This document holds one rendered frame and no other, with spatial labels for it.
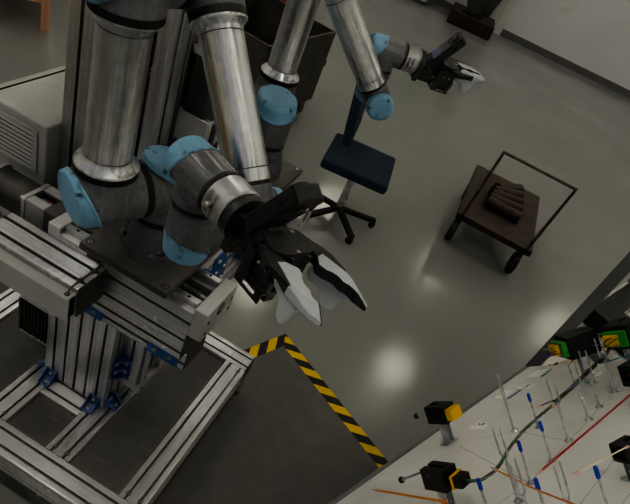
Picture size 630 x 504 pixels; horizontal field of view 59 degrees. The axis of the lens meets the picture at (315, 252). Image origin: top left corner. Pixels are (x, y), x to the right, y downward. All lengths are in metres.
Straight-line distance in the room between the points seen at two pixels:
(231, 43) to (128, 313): 0.70
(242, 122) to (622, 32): 10.72
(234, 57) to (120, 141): 0.25
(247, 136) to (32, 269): 0.62
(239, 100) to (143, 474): 1.41
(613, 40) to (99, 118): 10.82
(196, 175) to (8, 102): 0.86
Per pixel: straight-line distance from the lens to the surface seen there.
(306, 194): 0.65
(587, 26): 11.41
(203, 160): 0.79
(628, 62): 11.56
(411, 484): 1.34
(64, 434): 2.07
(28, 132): 1.53
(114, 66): 0.96
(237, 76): 0.93
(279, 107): 1.52
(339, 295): 0.71
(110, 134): 1.01
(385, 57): 1.65
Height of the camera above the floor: 2.01
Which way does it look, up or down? 37 degrees down
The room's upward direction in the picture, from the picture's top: 24 degrees clockwise
